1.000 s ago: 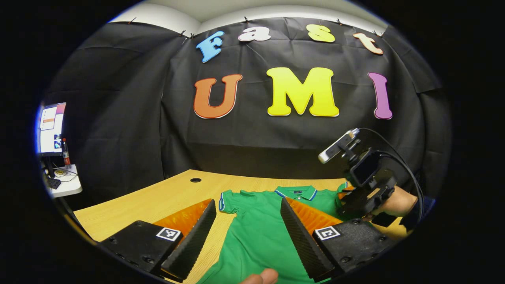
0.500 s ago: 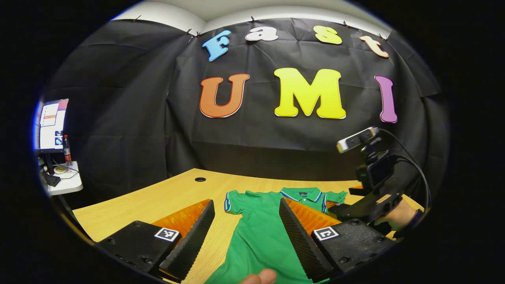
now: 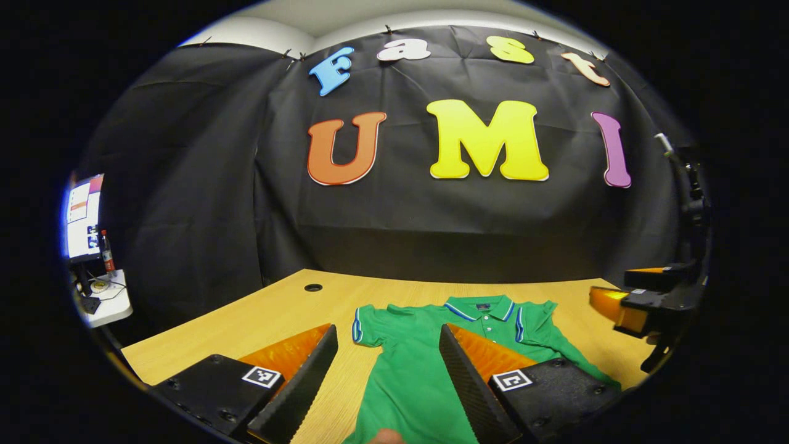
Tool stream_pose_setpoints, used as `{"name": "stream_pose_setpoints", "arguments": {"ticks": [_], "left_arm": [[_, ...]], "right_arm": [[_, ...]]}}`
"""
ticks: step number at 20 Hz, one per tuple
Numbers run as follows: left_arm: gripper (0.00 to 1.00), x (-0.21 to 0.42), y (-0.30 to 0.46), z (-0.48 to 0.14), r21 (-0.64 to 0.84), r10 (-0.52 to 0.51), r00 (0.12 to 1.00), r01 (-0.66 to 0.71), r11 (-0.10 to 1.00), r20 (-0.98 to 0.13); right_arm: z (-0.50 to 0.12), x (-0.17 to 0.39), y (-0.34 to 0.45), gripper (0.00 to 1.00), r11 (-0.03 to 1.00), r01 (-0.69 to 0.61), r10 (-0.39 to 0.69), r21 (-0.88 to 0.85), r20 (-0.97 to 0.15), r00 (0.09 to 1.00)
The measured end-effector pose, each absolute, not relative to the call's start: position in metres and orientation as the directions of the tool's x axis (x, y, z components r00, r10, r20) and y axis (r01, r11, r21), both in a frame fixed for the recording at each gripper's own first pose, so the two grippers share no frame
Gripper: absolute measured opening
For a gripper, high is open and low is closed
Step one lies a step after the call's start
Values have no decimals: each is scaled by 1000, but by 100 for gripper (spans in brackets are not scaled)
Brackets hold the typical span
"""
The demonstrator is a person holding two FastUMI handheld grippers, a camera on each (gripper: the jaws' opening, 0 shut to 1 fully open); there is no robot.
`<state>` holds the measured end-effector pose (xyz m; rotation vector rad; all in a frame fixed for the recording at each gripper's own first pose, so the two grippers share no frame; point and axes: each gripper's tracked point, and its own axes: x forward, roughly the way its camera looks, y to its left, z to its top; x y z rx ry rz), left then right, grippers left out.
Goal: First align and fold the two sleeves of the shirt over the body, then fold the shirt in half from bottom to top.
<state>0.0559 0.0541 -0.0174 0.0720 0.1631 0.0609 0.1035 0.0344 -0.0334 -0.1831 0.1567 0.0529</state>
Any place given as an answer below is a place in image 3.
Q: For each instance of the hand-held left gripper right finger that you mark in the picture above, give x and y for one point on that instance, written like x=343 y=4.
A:
x=471 y=388

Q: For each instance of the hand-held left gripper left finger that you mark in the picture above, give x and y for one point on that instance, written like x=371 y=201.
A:
x=302 y=388

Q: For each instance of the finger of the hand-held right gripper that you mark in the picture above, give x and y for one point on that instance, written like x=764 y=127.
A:
x=616 y=308
x=662 y=277

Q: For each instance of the green T-shirt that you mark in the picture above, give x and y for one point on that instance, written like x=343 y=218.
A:
x=407 y=382

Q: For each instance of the white side table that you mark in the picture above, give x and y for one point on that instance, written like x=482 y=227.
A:
x=111 y=302

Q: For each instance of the yellow tape roll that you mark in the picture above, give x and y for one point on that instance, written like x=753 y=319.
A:
x=100 y=286

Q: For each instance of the small black device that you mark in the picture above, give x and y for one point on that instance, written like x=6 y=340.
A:
x=90 y=304

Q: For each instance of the red bottle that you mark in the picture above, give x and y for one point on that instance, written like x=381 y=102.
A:
x=108 y=254

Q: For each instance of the computer monitor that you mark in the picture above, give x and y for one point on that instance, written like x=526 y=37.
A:
x=83 y=216

